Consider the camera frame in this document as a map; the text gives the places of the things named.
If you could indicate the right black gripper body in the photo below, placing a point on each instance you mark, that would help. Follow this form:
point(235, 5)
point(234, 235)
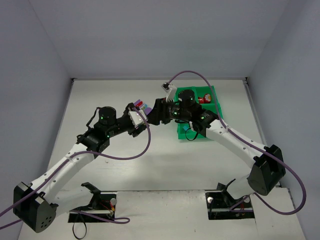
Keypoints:
point(161, 111)

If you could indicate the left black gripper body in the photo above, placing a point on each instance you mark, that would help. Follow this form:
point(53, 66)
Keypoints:
point(131, 110)

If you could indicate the red white printed lego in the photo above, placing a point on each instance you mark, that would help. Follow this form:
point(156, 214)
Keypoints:
point(207, 98)

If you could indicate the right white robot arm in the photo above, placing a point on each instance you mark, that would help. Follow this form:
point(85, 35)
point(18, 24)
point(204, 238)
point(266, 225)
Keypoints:
point(265, 172)

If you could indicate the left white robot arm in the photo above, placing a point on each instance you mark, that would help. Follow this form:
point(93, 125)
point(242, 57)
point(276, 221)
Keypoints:
point(38, 203)

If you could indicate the green divided sorting tray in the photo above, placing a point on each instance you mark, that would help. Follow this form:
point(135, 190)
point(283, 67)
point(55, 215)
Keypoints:
point(214, 106)

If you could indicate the teal printed purple lego stack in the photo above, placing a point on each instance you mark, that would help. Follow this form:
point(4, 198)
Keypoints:
point(145, 108)

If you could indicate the purple lego with red brick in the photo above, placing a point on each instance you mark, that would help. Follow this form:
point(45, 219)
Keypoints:
point(138, 103)

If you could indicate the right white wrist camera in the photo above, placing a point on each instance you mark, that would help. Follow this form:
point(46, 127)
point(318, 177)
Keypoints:
point(170, 90)

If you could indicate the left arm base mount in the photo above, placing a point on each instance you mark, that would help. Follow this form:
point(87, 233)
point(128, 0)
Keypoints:
point(105, 209)

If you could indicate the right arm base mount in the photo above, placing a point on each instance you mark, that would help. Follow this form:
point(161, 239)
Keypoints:
point(220, 207)

